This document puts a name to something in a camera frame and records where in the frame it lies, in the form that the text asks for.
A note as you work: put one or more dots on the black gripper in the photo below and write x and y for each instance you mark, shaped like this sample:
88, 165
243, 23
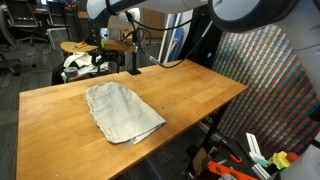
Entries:
109, 56

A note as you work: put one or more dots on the white towel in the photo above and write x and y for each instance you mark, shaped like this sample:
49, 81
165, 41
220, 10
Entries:
120, 114

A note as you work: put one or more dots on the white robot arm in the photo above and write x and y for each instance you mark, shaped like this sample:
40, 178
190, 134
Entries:
299, 19

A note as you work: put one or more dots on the crumpled white cloth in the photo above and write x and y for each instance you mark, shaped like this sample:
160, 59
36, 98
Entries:
82, 61

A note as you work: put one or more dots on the round wooden stool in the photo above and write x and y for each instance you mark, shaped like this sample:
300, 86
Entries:
72, 47

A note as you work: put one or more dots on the large cardboard box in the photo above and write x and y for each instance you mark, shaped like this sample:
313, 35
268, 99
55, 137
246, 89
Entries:
155, 21

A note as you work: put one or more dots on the black office chair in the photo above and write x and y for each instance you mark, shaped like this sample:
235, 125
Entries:
23, 18

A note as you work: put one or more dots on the yellow green toy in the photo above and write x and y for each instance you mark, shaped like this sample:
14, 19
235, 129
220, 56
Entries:
279, 160

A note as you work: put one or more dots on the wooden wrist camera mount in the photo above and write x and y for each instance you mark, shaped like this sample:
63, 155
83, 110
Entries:
110, 44

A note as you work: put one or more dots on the grey duct tape roll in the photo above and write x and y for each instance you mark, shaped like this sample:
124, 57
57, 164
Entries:
71, 72

